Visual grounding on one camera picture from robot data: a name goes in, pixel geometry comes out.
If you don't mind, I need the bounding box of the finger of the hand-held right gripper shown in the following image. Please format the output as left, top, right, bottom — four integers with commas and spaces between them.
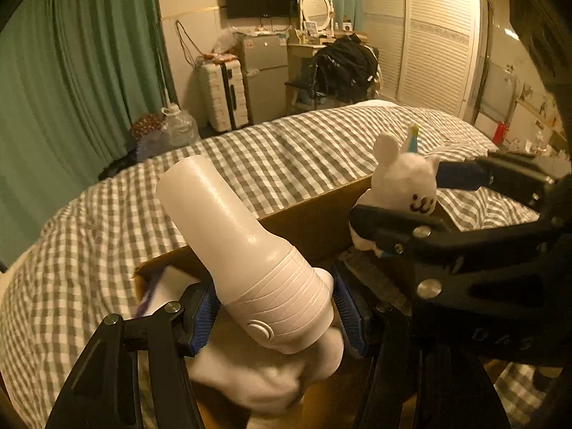
349, 204, 555, 278
435, 152, 564, 209

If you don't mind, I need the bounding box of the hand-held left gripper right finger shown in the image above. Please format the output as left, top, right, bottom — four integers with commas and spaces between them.
332, 272, 506, 429

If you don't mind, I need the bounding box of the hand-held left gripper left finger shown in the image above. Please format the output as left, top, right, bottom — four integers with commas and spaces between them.
45, 283, 221, 429

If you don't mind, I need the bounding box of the white plush toy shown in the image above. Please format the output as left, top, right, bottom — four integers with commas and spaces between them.
352, 123, 441, 258

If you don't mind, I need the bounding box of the white bottle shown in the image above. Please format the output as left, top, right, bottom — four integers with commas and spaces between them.
155, 154, 335, 355

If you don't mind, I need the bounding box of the cardboard box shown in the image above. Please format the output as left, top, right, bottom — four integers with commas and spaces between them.
133, 174, 462, 429

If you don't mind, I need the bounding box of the red fire extinguisher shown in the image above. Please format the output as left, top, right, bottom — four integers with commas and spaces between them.
492, 120, 511, 146

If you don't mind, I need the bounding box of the white louvered wardrobe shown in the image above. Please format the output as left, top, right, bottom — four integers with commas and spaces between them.
359, 0, 486, 119

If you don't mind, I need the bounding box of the checked blanket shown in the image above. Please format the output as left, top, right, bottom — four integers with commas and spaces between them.
0, 100, 544, 429

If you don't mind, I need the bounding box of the black jacket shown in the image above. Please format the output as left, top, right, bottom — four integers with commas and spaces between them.
312, 35, 381, 104

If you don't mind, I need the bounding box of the wooden chair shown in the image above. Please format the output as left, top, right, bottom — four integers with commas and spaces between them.
285, 78, 323, 110

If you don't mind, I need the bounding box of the clear water jug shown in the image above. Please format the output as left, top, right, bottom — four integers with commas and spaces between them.
160, 102, 201, 146

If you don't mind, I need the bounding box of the dressing table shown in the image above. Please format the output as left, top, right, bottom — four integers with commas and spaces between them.
287, 30, 368, 82

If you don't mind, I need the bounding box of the patterned bag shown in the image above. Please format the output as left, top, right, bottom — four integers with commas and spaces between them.
130, 112, 166, 151

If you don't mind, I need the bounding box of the silver fridge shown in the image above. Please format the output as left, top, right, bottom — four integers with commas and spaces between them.
234, 33, 291, 126

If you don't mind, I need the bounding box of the oval white mirror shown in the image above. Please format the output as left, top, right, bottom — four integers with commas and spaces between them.
300, 0, 335, 32

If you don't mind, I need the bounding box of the white suitcase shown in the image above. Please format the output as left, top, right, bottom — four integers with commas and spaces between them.
197, 58, 250, 133

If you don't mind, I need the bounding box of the clear plastic bag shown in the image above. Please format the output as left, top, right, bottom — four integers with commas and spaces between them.
209, 26, 242, 55

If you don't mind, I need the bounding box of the dark green curtain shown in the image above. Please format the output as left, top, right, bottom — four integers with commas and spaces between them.
0, 0, 176, 270

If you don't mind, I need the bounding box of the wall cable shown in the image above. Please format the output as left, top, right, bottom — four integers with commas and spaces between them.
174, 20, 198, 64

